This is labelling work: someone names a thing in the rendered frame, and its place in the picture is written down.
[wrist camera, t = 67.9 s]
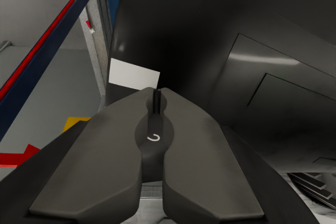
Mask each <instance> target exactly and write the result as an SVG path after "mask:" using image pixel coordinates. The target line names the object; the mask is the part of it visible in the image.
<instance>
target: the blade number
mask: <svg viewBox="0 0 336 224"><path fill-rule="evenodd" d="M141 146H154V147H167V144H166V143H165V142H164V140H163V129H161V128H153V127H147V139H146V140H145V141H144V142H143V144H142V145H141Z"/></svg>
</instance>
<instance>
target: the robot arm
mask: <svg viewBox="0 0 336 224"><path fill-rule="evenodd" d="M156 107H157V114H159V115H160V116H161V117H162V118H163V131H162V139H163V141H164V142H165V143H166V144H167V146H168V148H169V149H168V150H167V151H166V152H165V154H164V161H163V176H162V207H163V211H164V213H165V215H166V216H167V217H168V218H170V219H171V220H173V221H174V222H176V223H177V224H320V223H319V221H318V220H317V218H316V217H315V216H314V214H313V213H312V211H311V210H310V209H309V207H308V206H307V205H306V203H305V202H304V201H303V200H302V198H301V197H300V196H299V195H298V194H297V192H296V191H295V190H294V189H293V188H292V187H291V186H290V185H289V184H288V182H287V181H286V180H285V179H284V178H283V177H282V176H281V175H280V174H279V173H278V172H277V171H276V170H275V169H273V168H272V167H271V166H270V165H269V164H268V163H267V162H266V161H265V160H264V159H263V158H262V157H261V156H260V155H259V154H257V153H256V152H255V151H254V150H253V149H252V148H251V147H250V146H249V145H248V144H247V143H246V142H245V141H244V140H243V139H242V138H240V137H239V136H238V135H237V134H236V133H235V132H234V131H233V130H232V129H231V128H230V127H229V126H221V125H220V124H219V123H218V122H217V121H216V120H215V119H213V118H212V117H211V116H210V115H209V114H208V113H207V112H205V111H204V110H203V109H201V108H200V107H199V106H197V105H195V104H194V103H192V102H191V101H189V100H187V99H185V98H184V97H182V96H180V95H179V94H177V93H175V92H174V91H172V90H170V89H169V88H166V87H164V88H161V89H156V88H153V87H146V88H144V89H142V90H140V91H137V92H135V93H133V94H131V95H129V96H127V97H124V98H122V99H120V100H118V101H116V102H114V103H112V104H110V105H109V106H107V107H105V108H104V109H102V110H101V111H100V112H98V113H97V114H96V115H94V116H93V117H92V118H90V119H89V120H88V121H83V120H80V121H78V122H77V123H76V124H74V125H73V126H72V127H70V128H69V129H68V130H66V131H65V132H63V133H62V134H61V135H59V136H58V137H57V138H55V139H54V140H53V141H51V142H50V143H49V144H47V145H46V146H45V147H43V148H42V149H41V150H39V151H38V152H37V153H35V154H34V155H33V156H31V157H30V158H29V159H27V160H26V161H25V162H23V163H22V164H21V165H19V166H18V167H17V168H16V169H14V170H13V171H12V172H11V173H9V174H8V175H7V176H6V177H5V178H3V179H2V180H1V181H0V224H121V223H122V222H124V221H126V220H128V219H129V218H131V217H132V216H134V215H135V214H136V212H137V211H138V209H139V204H140V197H141V191H142V152H141V151H140V149H139V148H140V146H141V145H142V144H143V142H144V141H146V139H147V138H148V119H149V118H150V117H151V116H152V115H153V114H156Z"/></svg>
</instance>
